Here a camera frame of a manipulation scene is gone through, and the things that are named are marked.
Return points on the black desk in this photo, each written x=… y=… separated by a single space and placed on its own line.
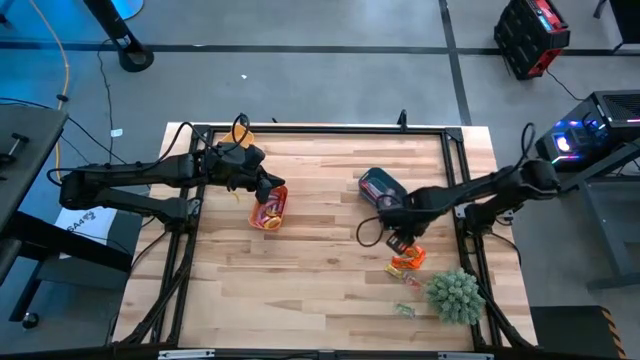
x=25 y=150

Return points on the black computer tower with lights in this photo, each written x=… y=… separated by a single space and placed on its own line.
x=610 y=115

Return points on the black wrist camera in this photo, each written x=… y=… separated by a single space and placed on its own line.
x=250 y=156
x=400 y=207

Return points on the metal bracket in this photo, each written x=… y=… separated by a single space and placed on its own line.
x=465 y=356
x=186 y=354

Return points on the green candy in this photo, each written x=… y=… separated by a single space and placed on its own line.
x=405 y=310

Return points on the orange plastic bin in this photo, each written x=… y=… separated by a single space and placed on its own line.
x=252 y=220

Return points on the white paper sheet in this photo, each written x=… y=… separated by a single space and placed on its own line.
x=95 y=225

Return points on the red black tool case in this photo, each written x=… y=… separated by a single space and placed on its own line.
x=530 y=35

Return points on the red candy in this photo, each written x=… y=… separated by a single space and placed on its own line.
x=275 y=202

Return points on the black hazard-striped mat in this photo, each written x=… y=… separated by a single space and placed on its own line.
x=570 y=332

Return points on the teal plastic bin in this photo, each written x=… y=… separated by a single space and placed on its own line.
x=385 y=175

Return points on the yellow crinkled candy wrapper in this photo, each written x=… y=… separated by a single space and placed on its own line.
x=272 y=222

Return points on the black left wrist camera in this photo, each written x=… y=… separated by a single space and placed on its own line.
x=250 y=156

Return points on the black pole stand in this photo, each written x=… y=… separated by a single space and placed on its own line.
x=131 y=55

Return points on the black furniture corner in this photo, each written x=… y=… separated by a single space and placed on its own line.
x=631 y=20

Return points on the dark grey side table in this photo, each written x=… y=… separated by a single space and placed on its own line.
x=615 y=235

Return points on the green artificial plant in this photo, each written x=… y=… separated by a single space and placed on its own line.
x=455 y=297

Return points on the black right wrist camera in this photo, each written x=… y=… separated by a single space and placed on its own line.
x=400 y=207

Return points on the clear pink candy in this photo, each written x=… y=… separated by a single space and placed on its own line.
x=414 y=283

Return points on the black aluminium table frame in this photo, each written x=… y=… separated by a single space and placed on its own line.
x=325 y=130

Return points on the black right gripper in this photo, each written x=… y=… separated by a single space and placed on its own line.
x=406 y=215

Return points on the white floor tag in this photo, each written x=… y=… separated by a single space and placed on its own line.
x=116 y=132

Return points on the blue lit round base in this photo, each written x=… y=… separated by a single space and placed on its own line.
x=127 y=7

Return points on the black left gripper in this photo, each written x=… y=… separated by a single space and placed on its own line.
x=235 y=167

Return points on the black caster wheel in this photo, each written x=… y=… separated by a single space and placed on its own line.
x=30 y=320

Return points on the black frame clamp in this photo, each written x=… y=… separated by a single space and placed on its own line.
x=402 y=119

